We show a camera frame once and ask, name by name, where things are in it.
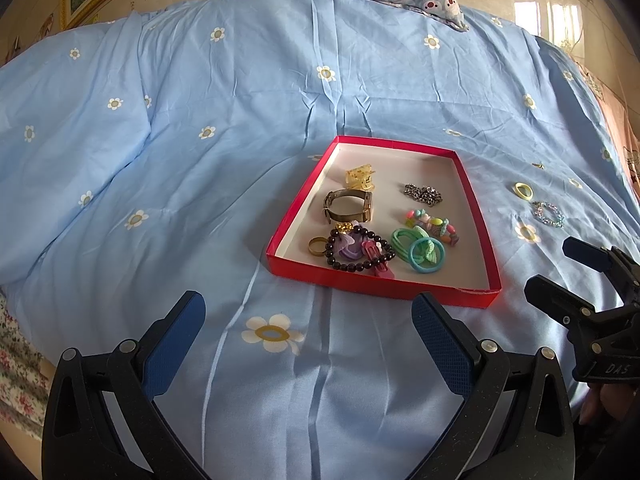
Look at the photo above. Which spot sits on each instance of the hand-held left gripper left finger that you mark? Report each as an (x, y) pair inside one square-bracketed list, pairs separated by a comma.
[(175, 340)]

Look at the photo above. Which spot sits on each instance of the blue flowered blanket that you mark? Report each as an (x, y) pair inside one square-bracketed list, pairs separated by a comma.
[(200, 185)]

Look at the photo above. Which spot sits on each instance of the yellow hair claw clip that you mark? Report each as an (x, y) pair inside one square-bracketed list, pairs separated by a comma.
[(357, 176)]

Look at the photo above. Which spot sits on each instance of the red shallow cardboard box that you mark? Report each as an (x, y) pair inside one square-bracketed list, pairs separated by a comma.
[(400, 165)]

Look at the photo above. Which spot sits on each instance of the person's right hand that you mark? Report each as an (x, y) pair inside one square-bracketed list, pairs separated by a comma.
[(612, 402)]

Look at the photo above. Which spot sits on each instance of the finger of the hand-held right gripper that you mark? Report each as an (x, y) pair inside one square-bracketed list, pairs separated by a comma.
[(585, 252), (555, 300)]

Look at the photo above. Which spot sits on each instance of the floral bed sheet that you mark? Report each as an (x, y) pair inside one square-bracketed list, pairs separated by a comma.
[(20, 365)]

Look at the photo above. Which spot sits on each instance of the pink hair clip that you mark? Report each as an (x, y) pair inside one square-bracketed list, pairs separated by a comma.
[(382, 270)]

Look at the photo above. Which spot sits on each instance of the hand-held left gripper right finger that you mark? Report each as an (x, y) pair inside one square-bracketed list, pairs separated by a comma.
[(442, 345)]

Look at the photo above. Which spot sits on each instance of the gold metal wristwatch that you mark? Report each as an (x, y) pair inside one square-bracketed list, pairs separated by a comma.
[(345, 200)]

